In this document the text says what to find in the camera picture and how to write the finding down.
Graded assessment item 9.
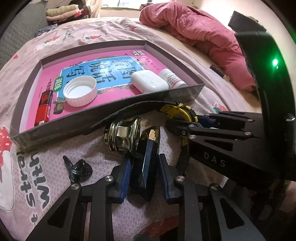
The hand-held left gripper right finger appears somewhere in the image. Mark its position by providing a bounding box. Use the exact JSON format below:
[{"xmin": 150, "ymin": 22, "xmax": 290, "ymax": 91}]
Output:
[{"xmin": 158, "ymin": 154, "xmax": 266, "ymax": 241}]

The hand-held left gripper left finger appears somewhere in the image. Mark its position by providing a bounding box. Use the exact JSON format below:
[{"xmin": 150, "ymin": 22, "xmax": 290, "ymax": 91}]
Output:
[{"xmin": 25, "ymin": 158, "xmax": 133, "ymax": 241}]

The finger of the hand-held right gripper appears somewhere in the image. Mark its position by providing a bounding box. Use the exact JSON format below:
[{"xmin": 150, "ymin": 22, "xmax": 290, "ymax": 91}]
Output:
[
  {"xmin": 165, "ymin": 118, "xmax": 285, "ymax": 191},
  {"xmin": 198, "ymin": 111, "xmax": 264, "ymax": 132}
]

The black faceted bottle gold cap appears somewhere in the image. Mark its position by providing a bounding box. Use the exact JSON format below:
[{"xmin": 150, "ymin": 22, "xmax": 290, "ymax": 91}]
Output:
[{"xmin": 132, "ymin": 126, "xmax": 161, "ymax": 202}]

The yellow tape measure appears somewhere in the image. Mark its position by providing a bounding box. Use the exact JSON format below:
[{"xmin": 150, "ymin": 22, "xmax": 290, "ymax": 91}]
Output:
[{"xmin": 159, "ymin": 103, "xmax": 199, "ymax": 149}]

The white pill bottle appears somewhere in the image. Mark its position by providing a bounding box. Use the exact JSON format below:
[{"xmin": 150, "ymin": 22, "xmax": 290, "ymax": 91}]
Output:
[{"xmin": 158, "ymin": 68, "xmax": 187, "ymax": 89}]

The grey cardboard box tray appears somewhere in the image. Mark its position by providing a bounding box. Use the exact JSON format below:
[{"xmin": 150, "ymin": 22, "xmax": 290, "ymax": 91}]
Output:
[{"xmin": 10, "ymin": 40, "xmax": 206, "ymax": 153}]

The white earbuds case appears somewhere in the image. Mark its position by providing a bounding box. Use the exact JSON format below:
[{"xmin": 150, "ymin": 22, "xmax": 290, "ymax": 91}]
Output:
[{"xmin": 130, "ymin": 70, "xmax": 169, "ymax": 94}]

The white ribbed jar lid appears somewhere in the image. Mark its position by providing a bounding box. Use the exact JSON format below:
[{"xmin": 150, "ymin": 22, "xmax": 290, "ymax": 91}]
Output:
[{"xmin": 63, "ymin": 75, "xmax": 97, "ymax": 107}]

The red and black lighter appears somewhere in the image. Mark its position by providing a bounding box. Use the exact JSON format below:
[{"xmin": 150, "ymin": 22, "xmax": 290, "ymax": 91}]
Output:
[{"xmin": 34, "ymin": 91, "xmax": 54, "ymax": 127}]

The black slim box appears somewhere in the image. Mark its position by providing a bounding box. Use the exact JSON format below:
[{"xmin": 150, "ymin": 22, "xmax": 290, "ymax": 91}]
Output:
[{"xmin": 209, "ymin": 64, "xmax": 230, "ymax": 81}]

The black plastic clip part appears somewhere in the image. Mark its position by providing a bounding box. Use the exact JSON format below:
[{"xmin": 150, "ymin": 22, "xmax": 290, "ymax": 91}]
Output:
[{"xmin": 63, "ymin": 156, "xmax": 93, "ymax": 183}]

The black television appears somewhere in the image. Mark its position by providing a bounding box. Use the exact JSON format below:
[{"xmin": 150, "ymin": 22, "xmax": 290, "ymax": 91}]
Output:
[{"xmin": 228, "ymin": 10, "xmax": 266, "ymax": 36}]

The printed pink bedsheet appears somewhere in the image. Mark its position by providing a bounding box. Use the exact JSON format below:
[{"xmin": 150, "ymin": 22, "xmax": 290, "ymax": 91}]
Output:
[{"xmin": 0, "ymin": 16, "xmax": 264, "ymax": 241}]

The pink quilt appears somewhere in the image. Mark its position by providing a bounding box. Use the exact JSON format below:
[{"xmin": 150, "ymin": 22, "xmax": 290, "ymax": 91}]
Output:
[{"xmin": 139, "ymin": 1, "xmax": 259, "ymax": 92}]

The pink and blue book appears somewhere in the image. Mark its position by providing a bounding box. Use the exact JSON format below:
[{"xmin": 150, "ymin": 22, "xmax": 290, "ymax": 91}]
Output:
[{"xmin": 20, "ymin": 49, "xmax": 188, "ymax": 133}]

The blue patterned cloth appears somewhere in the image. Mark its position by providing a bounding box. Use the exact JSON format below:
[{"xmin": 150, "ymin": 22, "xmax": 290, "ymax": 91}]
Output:
[{"xmin": 35, "ymin": 23, "xmax": 58, "ymax": 37}]

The pink folded garment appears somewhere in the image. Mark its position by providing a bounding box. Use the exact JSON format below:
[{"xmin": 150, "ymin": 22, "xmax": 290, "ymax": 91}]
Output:
[{"xmin": 46, "ymin": 10, "xmax": 82, "ymax": 22}]

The beige folded blanket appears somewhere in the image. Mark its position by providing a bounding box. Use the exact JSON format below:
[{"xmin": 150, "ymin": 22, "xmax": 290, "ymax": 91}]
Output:
[{"xmin": 46, "ymin": 3, "xmax": 79, "ymax": 17}]

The grey quilted headboard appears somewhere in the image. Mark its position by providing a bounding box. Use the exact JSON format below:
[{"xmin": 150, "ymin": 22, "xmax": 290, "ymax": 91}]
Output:
[{"xmin": 0, "ymin": 2, "xmax": 49, "ymax": 67}]

